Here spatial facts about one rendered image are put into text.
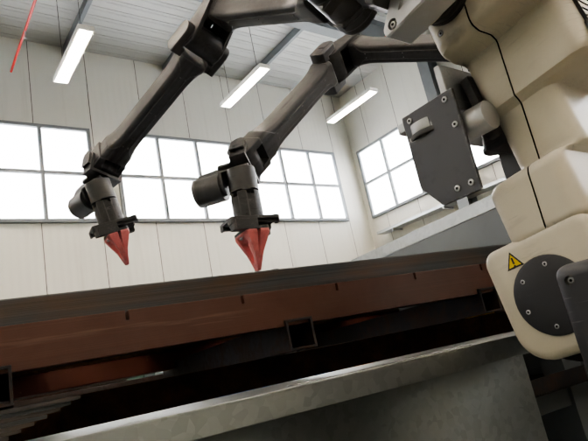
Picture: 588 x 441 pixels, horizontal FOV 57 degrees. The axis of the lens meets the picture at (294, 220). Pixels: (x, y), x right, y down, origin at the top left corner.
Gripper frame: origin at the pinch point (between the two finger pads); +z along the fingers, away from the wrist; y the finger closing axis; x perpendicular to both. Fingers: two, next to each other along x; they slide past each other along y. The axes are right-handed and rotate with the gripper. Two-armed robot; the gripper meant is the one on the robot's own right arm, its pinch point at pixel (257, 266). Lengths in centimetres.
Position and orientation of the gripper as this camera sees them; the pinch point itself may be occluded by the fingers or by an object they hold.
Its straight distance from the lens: 101.4
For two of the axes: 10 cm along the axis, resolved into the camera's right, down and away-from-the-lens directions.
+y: -8.8, 0.5, -4.8
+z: 1.9, 9.5, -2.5
